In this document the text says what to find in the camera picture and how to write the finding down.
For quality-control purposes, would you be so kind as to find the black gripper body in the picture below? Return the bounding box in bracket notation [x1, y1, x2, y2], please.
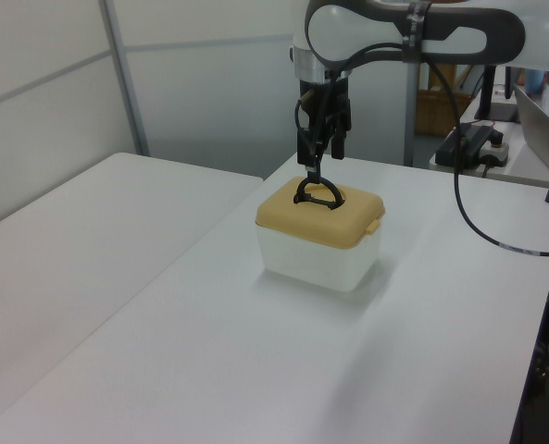
[299, 76, 353, 140]

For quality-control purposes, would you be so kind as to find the tan lid with black handle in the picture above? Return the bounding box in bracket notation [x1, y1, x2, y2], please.
[255, 174, 386, 251]

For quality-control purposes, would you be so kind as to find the white plastic tool case box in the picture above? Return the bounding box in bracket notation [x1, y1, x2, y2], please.
[254, 216, 382, 293]

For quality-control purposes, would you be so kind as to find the wooden crate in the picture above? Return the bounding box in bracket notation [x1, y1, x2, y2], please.
[416, 64, 472, 137]

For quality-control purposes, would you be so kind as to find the black power unit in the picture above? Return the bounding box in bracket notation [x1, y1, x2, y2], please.
[435, 123, 493, 168]

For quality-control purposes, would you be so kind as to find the black monitor stand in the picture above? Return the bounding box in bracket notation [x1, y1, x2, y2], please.
[473, 66, 520, 124]

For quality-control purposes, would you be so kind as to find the grey emergency stop button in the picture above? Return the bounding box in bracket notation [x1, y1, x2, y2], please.
[480, 130, 512, 168]

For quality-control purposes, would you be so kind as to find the silver laptop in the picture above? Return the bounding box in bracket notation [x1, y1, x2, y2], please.
[513, 82, 549, 179]

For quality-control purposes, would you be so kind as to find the blue bottle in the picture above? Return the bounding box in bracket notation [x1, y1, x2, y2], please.
[525, 68, 546, 96]

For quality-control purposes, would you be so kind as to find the grey partition frame post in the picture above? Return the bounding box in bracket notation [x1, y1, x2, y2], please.
[402, 59, 419, 167]

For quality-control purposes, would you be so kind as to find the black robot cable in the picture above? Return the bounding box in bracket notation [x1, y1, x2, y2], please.
[318, 41, 549, 256]

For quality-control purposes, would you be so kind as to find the grey partition corner post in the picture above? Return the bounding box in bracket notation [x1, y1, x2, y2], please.
[101, 0, 151, 157]

